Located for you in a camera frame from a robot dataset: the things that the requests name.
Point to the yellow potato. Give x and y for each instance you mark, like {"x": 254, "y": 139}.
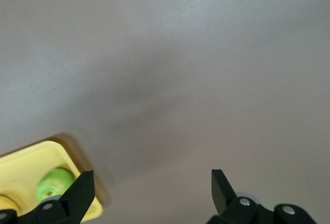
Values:
{"x": 6, "y": 202}

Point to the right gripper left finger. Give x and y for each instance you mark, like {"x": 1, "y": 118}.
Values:
{"x": 74, "y": 200}

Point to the green apple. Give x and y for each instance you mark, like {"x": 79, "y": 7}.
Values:
{"x": 54, "y": 182}

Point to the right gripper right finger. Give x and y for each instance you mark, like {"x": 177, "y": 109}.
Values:
{"x": 232, "y": 208}

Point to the yellow plastic tray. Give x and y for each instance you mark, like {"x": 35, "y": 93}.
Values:
{"x": 25, "y": 162}

